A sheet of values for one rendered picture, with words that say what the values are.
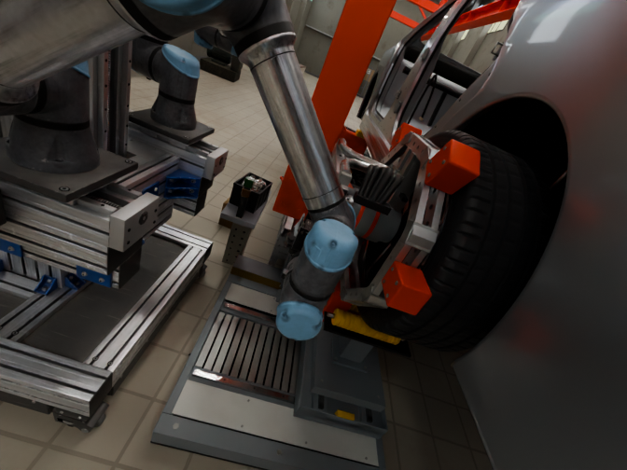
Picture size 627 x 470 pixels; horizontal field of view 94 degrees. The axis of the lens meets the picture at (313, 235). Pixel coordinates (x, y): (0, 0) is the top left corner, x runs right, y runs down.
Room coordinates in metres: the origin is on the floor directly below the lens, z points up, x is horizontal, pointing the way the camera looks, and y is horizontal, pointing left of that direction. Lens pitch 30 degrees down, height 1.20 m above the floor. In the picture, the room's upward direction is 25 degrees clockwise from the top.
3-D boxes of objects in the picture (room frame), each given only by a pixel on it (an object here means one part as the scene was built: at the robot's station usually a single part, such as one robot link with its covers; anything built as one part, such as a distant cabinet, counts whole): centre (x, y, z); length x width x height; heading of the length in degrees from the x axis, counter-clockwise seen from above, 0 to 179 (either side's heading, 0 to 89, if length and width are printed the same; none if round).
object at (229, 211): (1.37, 0.39, 0.44); 0.43 x 0.17 x 0.03; 9
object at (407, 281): (0.57, -0.24, 0.85); 0.09 x 0.08 x 0.07; 9
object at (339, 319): (0.78, -0.30, 0.51); 0.29 x 0.06 x 0.06; 99
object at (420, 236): (0.88, -0.19, 0.85); 0.54 x 0.07 x 0.54; 9
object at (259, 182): (1.36, 0.39, 0.51); 0.20 x 0.14 x 0.13; 0
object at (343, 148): (0.96, -0.05, 1.03); 0.19 x 0.18 x 0.11; 99
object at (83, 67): (0.50, 0.58, 0.98); 0.13 x 0.12 x 0.14; 0
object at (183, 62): (1.00, 0.64, 0.98); 0.13 x 0.12 x 0.14; 82
